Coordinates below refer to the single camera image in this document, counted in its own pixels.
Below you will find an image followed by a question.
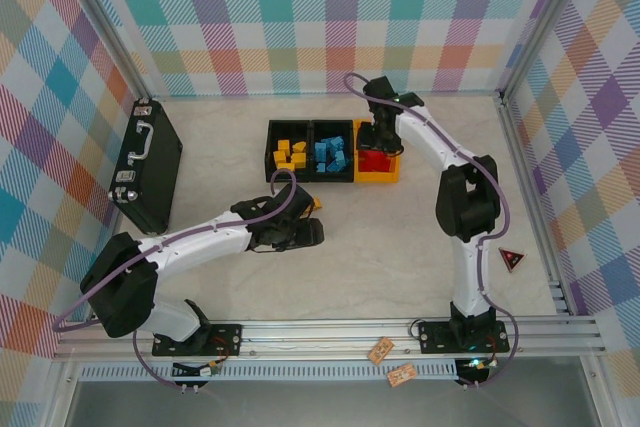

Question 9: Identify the yellow plastic bin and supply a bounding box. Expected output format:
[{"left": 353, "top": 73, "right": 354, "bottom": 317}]
[{"left": 353, "top": 119, "right": 404, "bottom": 186}]

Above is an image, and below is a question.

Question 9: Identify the black plastic bin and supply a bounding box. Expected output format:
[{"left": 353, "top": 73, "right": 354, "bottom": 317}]
[
  {"left": 309, "top": 120, "right": 357, "bottom": 184},
  {"left": 264, "top": 120, "right": 315, "bottom": 183}
]

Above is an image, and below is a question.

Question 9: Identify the black red triangle object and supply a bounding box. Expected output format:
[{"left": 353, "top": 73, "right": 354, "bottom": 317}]
[{"left": 497, "top": 246, "right": 527, "bottom": 275}]

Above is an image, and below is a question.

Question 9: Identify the grey metal sheet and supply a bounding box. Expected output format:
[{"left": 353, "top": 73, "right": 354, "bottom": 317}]
[{"left": 64, "top": 379, "right": 601, "bottom": 427}]

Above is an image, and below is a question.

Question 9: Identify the thin aluminium wall rail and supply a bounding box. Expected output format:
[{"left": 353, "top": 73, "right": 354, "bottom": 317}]
[{"left": 152, "top": 89, "right": 504, "bottom": 101}]

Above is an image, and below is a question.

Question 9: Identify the aluminium mounting rail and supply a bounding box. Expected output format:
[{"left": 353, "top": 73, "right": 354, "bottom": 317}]
[{"left": 53, "top": 317, "right": 604, "bottom": 362}]

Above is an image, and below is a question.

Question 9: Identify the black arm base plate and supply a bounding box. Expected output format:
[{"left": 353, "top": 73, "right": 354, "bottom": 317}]
[
  {"left": 151, "top": 322, "right": 245, "bottom": 359},
  {"left": 416, "top": 319, "right": 512, "bottom": 355}
]

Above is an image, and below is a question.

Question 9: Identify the black case with silver handle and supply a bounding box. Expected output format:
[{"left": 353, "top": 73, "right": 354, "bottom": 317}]
[{"left": 107, "top": 98, "right": 184, "bottom": 236}]

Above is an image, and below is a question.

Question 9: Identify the white perforated cable tray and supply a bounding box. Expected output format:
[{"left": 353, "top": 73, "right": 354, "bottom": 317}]
[{"left": 79, "top": 363, "right": 460, "bottom": 382}]

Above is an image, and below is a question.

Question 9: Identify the small power connector with wires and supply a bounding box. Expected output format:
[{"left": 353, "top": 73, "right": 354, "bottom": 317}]
[
  {"left": 172, "top": 360, "right": 224, "bottom": 381},
  {"left": 457, "top": 356, "right": 494, "bottom": 374}
]

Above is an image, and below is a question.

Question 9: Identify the aluminium side rail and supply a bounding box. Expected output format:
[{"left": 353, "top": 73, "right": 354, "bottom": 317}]
[{"left": 492, "top": 89, "right": 576, "bottom": 318}]

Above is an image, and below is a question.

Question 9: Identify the aluminium frame post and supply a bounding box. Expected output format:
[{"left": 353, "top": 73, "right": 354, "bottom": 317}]
[
  {"left": 58, "top": 0, "right": 161, "bottom": 101},
  {"left": 497, "top": 0, "right": 604, "bottom": 101}
]

